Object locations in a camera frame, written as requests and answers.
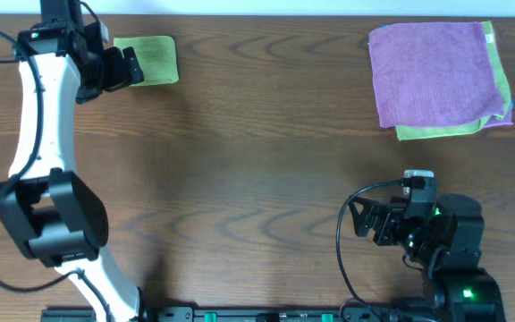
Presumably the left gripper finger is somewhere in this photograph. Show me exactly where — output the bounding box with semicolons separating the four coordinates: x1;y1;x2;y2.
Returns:
122;47;144;85
103;47;135;92

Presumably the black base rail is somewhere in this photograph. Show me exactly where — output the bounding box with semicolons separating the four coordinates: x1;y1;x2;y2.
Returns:
40;305;419;322

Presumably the green microfiber cloth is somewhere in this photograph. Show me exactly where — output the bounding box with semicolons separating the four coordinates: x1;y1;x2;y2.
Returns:
114;36;179;87

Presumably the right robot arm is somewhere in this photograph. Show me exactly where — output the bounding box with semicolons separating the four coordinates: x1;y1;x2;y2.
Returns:
347;191;505;322

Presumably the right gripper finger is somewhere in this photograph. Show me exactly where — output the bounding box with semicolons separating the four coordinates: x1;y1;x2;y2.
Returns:
349;197;391;217
351;209;376;237

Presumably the purple microfiber cloth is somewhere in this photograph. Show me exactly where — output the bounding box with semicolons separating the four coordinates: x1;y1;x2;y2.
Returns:
368;21;504;128

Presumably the lower green cloth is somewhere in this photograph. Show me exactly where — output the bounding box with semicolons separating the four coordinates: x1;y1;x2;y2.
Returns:
395;21;514;141

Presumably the bottom purple cloth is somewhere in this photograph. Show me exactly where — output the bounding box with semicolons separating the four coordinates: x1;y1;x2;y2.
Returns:
483;109;513;128

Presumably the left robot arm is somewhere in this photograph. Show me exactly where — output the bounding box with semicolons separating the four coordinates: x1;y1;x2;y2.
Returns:
0;18;144;321

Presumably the right black cable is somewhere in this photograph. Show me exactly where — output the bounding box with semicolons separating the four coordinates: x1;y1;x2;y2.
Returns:
335;178;415;322

